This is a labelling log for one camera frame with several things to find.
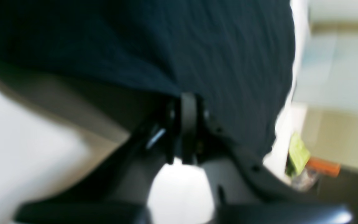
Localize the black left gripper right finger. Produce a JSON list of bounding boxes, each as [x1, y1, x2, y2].
[[181, 93, 353, 224]]

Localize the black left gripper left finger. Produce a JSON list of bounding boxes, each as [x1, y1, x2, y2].
[[14, 98, 181, 224]]

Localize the black t-shirt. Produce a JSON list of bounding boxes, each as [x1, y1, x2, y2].
[[0, 0, 296, 158]]

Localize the green and orange items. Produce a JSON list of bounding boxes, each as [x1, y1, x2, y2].
[[285, 133, 341, 192]]

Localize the translucent storage bin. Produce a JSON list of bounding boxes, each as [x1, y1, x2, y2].
[[291, 0, 358, 173]]

